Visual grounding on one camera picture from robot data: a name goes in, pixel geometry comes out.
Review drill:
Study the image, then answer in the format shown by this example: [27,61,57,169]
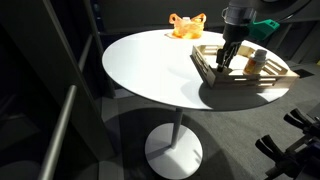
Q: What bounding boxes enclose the white table pedestal base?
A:
[144,107,204,180]

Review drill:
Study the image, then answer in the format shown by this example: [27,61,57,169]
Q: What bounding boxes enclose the grey metal railing bar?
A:
[37,84,78,180]

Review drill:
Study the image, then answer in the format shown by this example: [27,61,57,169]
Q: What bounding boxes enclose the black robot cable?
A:
[263,0,312,23]

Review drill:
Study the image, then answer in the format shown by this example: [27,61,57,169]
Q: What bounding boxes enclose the orange plastic bag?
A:
[165,12,207,40]

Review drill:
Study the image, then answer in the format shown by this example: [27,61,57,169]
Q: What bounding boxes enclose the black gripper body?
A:
[221,24,251,46]

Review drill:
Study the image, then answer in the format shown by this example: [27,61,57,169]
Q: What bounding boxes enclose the wooden slatted tray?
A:
[190,44,300,90]

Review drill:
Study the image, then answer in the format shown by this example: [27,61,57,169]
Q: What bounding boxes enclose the white medicine bottle orange label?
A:
[242,48,269,77]

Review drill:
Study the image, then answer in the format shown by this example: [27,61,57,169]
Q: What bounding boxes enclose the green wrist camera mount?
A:
[248,18,281,42]

